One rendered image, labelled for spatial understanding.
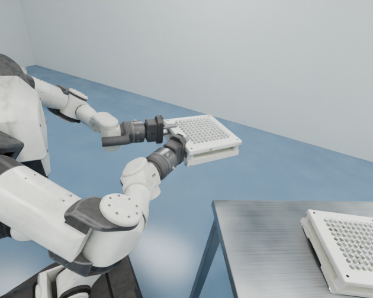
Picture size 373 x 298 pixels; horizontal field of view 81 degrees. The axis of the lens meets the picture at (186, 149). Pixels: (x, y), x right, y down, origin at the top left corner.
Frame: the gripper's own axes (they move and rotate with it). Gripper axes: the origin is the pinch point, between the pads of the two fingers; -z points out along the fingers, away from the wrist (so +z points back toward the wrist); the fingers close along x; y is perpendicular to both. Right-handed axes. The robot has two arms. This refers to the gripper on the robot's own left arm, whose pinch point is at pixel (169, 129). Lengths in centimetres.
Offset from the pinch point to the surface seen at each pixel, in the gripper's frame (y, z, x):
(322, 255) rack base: 57, -35, 16
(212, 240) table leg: 31.8, -12.2, 36.2
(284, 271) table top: 56, -21, 18
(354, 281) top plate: 66, -33, 11
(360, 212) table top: 46, -70, 19
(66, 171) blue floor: -109, 64, 107
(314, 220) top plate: 48, -38, 11
